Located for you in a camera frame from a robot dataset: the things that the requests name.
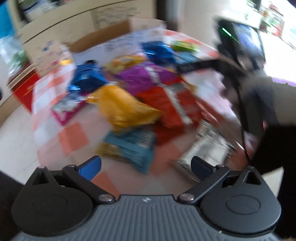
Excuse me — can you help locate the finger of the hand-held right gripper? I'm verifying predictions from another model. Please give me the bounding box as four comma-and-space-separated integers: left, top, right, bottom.
176, 59, 224, 73

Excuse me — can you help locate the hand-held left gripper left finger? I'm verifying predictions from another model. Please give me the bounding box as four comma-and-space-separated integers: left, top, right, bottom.
31, 156, 116, 205

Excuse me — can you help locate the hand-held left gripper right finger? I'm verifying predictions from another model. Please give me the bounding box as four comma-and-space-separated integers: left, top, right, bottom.
178, 156, 263, 205

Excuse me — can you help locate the blue foil snack bag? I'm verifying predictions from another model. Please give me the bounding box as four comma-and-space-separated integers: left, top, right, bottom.
67, 60, 109, 95
141, 40, 174, 64

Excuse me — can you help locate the orange red snack bag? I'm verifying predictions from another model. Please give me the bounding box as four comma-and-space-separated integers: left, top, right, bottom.
136, 81, 204, 144

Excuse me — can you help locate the teal snack packet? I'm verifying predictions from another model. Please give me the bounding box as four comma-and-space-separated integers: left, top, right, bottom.
96, 127, 158, 174

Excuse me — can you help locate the purple snack bag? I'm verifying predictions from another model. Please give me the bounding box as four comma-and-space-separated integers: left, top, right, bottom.
116, 64, 183, 95

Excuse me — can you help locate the pink white snack packet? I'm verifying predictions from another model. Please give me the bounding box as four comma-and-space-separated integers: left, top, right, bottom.
51, 93, 87, 127

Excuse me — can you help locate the golden yellow snack bag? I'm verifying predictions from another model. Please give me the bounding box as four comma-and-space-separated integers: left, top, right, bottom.
87, 83, 162, 130

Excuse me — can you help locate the white cardboard box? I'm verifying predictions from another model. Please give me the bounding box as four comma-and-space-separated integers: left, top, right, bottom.
23, 17, 167, 73

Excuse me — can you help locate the green snack packet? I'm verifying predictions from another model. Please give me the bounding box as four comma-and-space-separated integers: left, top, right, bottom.
172, 40, 200, 52

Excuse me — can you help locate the silver snack packet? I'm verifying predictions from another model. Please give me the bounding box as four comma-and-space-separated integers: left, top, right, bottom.
176, 119, 236, 181

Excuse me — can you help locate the orange white checkered tablecloth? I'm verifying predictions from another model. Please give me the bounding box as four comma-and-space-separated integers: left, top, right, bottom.
31, 30, 255, 197

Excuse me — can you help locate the colourful poster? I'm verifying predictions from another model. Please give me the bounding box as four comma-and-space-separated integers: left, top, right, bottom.
259, 5, 285, 37

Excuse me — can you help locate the yellow printed chip bag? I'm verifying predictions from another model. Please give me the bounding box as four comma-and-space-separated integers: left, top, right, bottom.
104, 54, 148, 75

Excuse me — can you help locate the red gift box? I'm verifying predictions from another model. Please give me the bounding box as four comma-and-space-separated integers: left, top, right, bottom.
8, 67, 38, 112

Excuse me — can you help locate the clear plastic bag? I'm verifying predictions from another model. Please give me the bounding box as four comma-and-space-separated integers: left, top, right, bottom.
0, 35, 28, 77

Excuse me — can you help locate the beige cabinet with stickers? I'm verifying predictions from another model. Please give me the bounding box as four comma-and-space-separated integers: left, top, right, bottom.
9, 0, 171, 70

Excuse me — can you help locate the blue sheet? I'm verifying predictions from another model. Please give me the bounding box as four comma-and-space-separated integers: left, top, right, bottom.
0, 0, 16, 37

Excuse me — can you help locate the dark door frame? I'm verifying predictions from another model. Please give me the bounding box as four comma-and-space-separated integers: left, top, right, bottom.
165, 0, 183, 28

